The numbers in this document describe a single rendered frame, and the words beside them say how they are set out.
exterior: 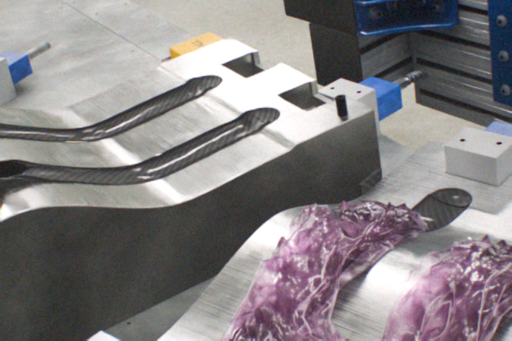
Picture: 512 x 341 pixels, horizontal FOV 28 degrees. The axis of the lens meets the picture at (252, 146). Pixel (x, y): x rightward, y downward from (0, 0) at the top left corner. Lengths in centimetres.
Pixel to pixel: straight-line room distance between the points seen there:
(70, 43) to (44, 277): 69
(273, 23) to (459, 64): 229
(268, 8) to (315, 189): 280
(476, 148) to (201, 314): 28
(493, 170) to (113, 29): 76
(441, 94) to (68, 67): 49
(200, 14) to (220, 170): 289
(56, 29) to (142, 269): 73
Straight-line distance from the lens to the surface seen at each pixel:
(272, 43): 340
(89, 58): 140
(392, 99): 107
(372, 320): 68
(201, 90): 103
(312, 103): 101
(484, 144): 87
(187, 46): 127
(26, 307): 83
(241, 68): 108
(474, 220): 83
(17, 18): 162
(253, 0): 380
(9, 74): 133
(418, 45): 134
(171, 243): 86
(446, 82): 133
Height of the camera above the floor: 131
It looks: 28 degrees down
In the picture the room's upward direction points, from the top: 11 degrees counter-clockwise
